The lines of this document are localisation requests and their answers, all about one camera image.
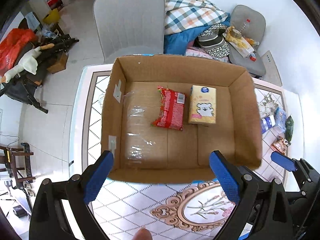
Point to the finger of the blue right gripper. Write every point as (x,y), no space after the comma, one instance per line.
(284,161)

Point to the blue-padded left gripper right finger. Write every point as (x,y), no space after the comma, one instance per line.
(239,188)

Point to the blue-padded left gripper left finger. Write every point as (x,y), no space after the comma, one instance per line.
(49,220)

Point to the orange panda snack pack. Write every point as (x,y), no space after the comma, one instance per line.
(280,145)

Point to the dark green wipes pack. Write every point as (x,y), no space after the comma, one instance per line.
(289,124)

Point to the blue white tube box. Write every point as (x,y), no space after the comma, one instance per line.
(267,123)

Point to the blue bear tissue pack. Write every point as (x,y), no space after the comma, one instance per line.
(280,120)

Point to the yellow bear tissue pack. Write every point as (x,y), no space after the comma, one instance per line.
(202,107)

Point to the red snack pack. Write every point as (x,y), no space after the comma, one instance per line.
(171,109)

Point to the fingertip of person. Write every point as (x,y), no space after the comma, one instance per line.
(142,234)

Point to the dark wooden chair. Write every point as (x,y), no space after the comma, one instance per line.
(15,164)

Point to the floral patterned tablecloth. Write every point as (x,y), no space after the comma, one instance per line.
(195,210)

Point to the small red white item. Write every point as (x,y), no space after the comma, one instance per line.
(252,57)

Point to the open cardboard box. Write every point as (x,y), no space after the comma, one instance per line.
(147,154)

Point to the black folding stroller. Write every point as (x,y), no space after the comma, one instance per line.
(23,86)

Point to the yellow patterned tissue box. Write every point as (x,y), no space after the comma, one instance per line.
(235,38)

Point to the black white patterned bag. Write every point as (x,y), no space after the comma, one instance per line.
(213,42)

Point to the pink floral bedding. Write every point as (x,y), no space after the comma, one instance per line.
(199,52)

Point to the clear plastic bottle red cap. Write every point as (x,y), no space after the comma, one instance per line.
(245,25)

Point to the small brown cardboard box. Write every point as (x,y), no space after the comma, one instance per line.
(58,64)

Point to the white goose plush toy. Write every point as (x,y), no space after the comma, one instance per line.
(27,62)

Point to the blue quilt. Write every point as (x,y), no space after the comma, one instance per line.
(178,43)

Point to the orange plastic bag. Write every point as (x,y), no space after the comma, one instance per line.
(12,45)

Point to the plaid blanket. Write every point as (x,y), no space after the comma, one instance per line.
(181,15)

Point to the yellow bucket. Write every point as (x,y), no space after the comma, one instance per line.
(52,17)

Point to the grey chair behind table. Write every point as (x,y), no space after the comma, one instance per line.
(129,27)

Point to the grey chair by wall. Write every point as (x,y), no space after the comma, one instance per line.
(247,31)

